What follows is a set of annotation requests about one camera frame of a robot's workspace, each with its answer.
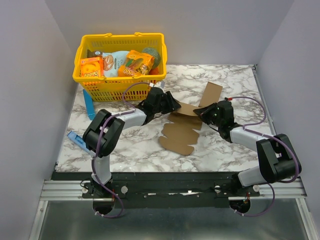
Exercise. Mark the orange Daddy snack box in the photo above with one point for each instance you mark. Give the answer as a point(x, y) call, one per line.
point(92, 67)

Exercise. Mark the small orange fruit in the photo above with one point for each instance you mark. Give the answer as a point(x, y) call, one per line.
point(154, 71)

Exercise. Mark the yellow plastic shopping basket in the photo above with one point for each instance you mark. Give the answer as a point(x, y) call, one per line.
point(110, 89)

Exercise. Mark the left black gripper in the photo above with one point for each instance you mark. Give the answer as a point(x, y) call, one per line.
point(172, 105)

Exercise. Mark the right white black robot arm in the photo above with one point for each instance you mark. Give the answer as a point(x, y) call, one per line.
point(277, 160)

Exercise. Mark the green round melon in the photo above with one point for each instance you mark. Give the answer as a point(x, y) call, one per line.
point(154, 53)

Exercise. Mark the tall blue box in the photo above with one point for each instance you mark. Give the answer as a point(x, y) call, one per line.
point(89, 104)

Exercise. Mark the small blue flat box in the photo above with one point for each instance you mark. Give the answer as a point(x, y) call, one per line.
point(76, 139)

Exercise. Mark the folded brown cardboard box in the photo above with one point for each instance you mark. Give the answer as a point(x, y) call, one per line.
point(211, 94)

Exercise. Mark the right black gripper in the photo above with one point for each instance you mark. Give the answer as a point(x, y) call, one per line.
point(208, 114)

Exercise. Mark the brown cardboard box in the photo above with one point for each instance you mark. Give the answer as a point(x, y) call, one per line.
point(182, 132)
point(211, 94)

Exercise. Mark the light blue chips bag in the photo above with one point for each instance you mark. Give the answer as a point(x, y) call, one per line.
point(112, 61)

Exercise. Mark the orange candy bag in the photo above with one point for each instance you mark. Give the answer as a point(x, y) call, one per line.
point(136, 64)

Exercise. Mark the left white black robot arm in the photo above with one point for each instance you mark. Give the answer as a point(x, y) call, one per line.
point(104, 131)

